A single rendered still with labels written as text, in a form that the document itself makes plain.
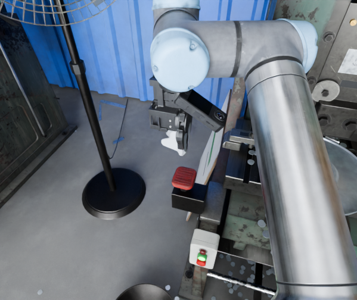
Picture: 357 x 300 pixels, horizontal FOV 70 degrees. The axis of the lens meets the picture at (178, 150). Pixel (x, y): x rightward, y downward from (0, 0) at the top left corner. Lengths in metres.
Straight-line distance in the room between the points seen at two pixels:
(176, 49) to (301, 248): 0.25
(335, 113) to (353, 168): 0.21
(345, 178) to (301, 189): 0.53
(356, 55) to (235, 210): 0.48
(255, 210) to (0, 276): 1.27
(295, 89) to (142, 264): 1.22
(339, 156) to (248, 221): 0.32
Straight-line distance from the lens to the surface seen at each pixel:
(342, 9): 0.58
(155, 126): 0.56
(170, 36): 0.34
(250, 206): 0.81
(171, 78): 0.34
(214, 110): 0.54
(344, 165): 0.84
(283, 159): 0.29
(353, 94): 0.70
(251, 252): 1.12
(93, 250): 1.49
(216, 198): 0.81
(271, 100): 0.32
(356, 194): 0.78
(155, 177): 1.69
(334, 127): 0.71
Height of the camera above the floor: 1.30
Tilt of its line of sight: 44 degrees down
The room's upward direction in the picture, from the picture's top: straight up
